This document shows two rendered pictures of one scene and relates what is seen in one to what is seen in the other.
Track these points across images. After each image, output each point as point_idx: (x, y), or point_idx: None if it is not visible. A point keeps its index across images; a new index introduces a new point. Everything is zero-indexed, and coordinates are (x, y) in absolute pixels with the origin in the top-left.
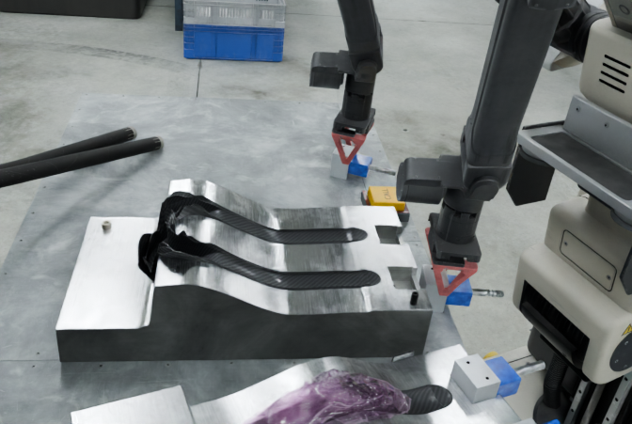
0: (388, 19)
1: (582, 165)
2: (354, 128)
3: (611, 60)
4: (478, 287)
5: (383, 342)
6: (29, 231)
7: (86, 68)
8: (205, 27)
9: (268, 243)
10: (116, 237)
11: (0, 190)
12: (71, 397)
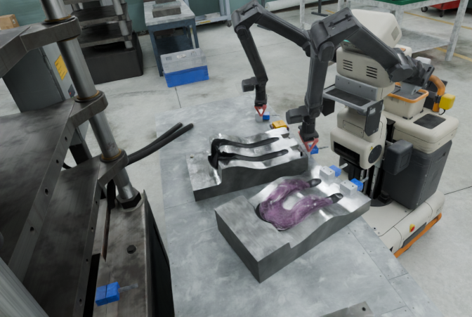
0: None
1: (344, 98)
2: (262, 102)
3: (345, 61)
4: None
5: (294, 170)
6: (164, 166)
7: (129, 102)
8: (174, 72)
9: (248, 149)
10: (197, 159)
11: None
12: (204, 210)
